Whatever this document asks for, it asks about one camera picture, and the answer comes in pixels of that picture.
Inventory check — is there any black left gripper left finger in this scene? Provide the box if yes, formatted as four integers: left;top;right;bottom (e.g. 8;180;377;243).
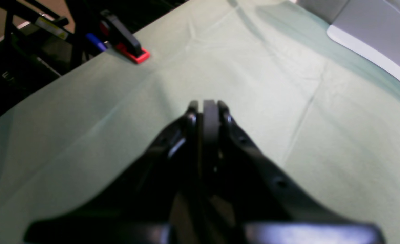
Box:
24;101;198;244

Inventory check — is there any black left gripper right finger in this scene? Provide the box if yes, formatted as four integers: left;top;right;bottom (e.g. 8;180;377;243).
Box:
200;100;385;244

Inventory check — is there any light green table cloth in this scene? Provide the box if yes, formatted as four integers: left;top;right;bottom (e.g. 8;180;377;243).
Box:
0;0;400;244

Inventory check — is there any red black clamp right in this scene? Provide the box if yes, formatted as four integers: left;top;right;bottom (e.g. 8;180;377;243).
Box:
85;9;150;64

